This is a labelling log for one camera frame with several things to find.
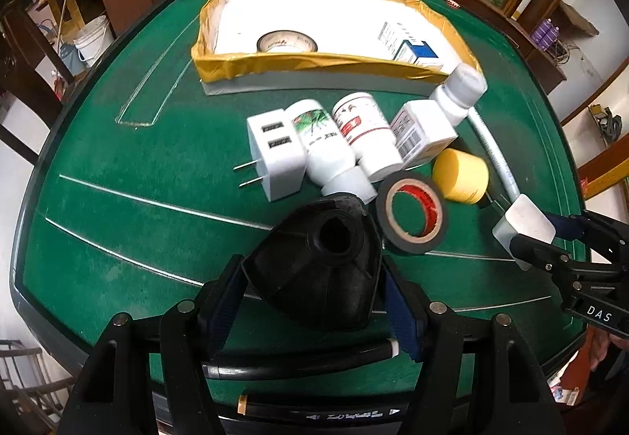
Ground grey tape roll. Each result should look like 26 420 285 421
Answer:
256 29 320 55

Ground cardboard box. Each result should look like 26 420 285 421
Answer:
560 3 600 35

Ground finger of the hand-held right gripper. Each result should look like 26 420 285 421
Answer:
510 233 590 279
544 211 629 249

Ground white bottle with green label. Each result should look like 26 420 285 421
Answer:
286 99 378 202

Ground black marker with gold band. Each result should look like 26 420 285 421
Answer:
216 393 423 435

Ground purple bottles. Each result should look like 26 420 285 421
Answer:
531 17 561 48

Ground person's right hand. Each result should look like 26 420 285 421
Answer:
587 332 629 369

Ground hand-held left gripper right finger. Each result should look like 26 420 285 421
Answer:
381 259 566 435

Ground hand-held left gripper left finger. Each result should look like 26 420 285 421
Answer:
56 254 246 435

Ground dark shoes on shelf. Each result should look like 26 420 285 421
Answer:
592 106 622 141

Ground small white barcode box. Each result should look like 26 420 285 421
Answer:
390 100 459 168

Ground black triangular plastic knob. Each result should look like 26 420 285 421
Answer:
241 193 384 332

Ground blue and white carton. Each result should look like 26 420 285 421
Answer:
378 21 440 70

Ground white usb charger plug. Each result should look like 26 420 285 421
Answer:
233 109 309 204

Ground white bottle with red label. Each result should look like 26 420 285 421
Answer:
331 92 405 184

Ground white squeeze tube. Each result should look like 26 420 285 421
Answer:
467 107 557 273

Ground wooden chair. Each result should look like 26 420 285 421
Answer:
0 339 74 435

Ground black electrical tape roll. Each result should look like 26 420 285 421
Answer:
376 171 449 255

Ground white box with yellow tape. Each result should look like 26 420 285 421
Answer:
191 0 483 98

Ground yellow tape roll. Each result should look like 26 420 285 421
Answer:
432 149 491 205

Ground white plastic bucket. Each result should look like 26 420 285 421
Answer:
74 16 115 67

